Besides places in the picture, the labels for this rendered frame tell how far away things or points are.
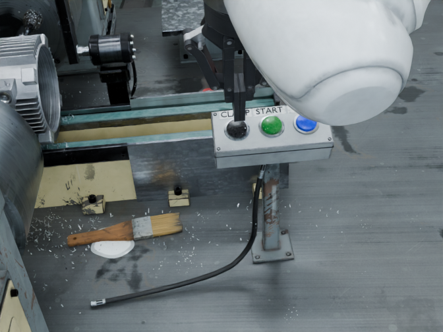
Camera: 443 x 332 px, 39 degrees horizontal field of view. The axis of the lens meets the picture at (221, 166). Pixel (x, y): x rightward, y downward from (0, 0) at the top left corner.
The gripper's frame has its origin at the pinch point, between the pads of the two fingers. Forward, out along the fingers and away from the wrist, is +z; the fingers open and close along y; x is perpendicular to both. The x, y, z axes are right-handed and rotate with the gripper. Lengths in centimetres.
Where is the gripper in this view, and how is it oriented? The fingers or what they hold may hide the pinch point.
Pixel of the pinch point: (238, 98)
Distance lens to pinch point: 83.4
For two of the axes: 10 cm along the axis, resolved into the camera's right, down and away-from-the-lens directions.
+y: -10.0, 0.9, -0.2
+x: 0.9, 8.8, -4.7
